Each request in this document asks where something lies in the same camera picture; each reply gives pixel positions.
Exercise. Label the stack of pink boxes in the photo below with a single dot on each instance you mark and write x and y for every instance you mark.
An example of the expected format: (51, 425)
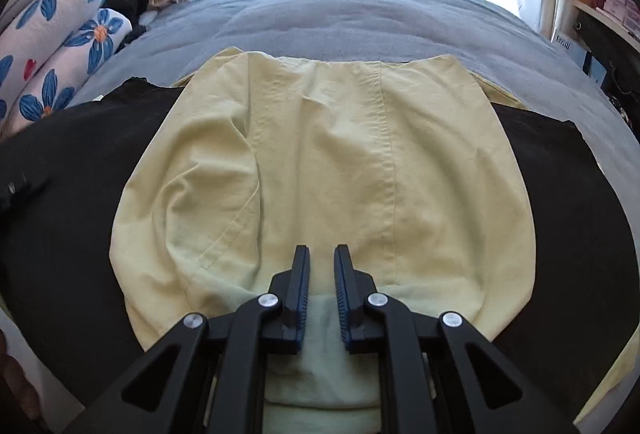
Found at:
(622, 9)

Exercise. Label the white blue cardboard box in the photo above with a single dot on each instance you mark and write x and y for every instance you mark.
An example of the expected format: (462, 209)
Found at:
(570, 54)

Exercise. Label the white curved desk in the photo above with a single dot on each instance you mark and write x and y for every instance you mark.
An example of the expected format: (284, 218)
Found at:
(595, 13)

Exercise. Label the pale green black hooded jacket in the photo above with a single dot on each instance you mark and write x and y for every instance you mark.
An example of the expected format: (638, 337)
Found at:
(325, 154)

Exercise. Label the rolled blue floral quilt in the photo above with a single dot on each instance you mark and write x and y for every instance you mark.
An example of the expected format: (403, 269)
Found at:
(55, 39)

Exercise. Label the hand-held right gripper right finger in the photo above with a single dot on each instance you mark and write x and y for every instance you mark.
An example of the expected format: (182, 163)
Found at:
(342, 306)

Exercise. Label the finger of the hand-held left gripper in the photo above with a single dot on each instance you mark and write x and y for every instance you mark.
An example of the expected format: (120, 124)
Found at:
(12, 189)

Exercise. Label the blue-grey bed blanket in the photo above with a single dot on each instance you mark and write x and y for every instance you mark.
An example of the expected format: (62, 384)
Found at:
(350, 24)

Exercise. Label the person's left hand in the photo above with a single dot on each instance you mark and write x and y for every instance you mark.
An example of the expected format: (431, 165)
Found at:
(17, 384)

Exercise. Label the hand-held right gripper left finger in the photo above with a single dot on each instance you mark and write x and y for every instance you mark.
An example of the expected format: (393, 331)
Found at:
(301, 306)

